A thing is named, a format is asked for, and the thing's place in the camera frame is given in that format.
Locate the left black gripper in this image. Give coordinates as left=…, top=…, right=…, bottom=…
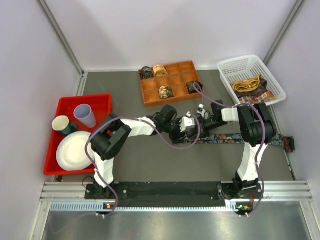
left=162, top=117, right=187, bottom=145

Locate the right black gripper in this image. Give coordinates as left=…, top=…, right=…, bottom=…
left=189, top=115, right=228, bottom=141

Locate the dark floral necktie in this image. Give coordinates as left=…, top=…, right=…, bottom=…
left=196, top=133, right=296, bottom=153

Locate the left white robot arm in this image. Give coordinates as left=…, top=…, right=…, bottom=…
left=85, top=105, right=196, bottom=199

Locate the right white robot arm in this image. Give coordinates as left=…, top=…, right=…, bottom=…
left=197, top=101, right=277, bottom=200

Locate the floral black rolled tie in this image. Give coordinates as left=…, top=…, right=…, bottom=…
left=158, top=85, right=174, bottom=100

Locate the dark brown rolled tie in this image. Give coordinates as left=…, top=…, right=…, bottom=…
left=186, top=80, right=203, bottom=94

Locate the orange compartment tray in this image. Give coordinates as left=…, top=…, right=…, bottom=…
left=138, top=60, right=202, bottom=108

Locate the gold folded tie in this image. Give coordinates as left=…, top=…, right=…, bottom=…
left=230, top=75, right=262, bottom=93

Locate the white plastic basket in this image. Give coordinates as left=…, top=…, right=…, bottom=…
left=217, top=54, right=287, bottom=106

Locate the dark maroon folded tie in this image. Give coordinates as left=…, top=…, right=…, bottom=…
left=234, top=79, right=268, bottom=99

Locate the peach rolled tie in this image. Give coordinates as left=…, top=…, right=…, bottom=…
left=153, top=64, right=168, bottom=77

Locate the cream floral folded tie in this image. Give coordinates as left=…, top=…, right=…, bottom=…
left=238, top=91, right=276, bottom=105

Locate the red plastic bin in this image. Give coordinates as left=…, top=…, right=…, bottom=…
left=43, top=93, right=113, bottom=176

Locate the lilac plastic cup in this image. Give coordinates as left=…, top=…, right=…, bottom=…
left=73, top=104, right=97, bottom=129

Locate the white paper plate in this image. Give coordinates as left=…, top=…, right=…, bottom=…
left=56, top=131, right=92, bottom=171

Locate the dark green mug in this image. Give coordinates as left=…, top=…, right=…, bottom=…
left=59, top=122, right=79, bottom=136

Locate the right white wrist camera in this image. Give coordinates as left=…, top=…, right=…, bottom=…
left=196, top=103, right=211, bottom=120

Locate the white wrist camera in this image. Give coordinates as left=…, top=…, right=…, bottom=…
left=179, top=111, right=196, bottom=133
left=196, top=103, right=211, bottom=120

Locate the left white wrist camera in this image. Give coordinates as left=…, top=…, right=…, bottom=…
left=179, top=111, right=196, bottom=133

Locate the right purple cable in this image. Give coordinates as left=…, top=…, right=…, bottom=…
left=192, top=82, right=268, bottom=217

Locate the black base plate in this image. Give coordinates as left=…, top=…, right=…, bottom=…
left=84, top=181, right=262, bottom=207

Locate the slotted cable duct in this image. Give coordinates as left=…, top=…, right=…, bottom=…
left=50, top=201, right=251, bottom=213

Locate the aluminium frame rail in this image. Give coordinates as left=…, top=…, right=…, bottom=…
left=29, top=181, right=320, bottom=240

